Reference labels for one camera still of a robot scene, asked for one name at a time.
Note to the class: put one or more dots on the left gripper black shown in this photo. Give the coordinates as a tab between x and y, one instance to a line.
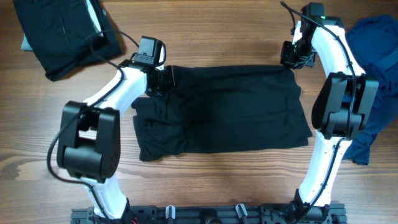
169	81

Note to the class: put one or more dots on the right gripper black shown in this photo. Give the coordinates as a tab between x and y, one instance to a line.
286	59

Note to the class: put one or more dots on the black t-shirt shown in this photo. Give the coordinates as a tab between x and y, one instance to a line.
222	109

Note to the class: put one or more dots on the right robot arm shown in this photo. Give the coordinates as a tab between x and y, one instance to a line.
340	112

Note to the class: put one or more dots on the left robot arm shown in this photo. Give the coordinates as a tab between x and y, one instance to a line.
87	148

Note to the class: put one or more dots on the blue garment pile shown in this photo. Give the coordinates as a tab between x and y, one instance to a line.
373	42

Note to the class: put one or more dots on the folded black garment stack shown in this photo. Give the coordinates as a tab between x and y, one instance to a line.
60	33

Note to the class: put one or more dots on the folded grey garment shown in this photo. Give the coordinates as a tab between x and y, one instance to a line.
25	45

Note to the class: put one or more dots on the black mounting rail base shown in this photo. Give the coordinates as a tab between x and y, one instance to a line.
263	214

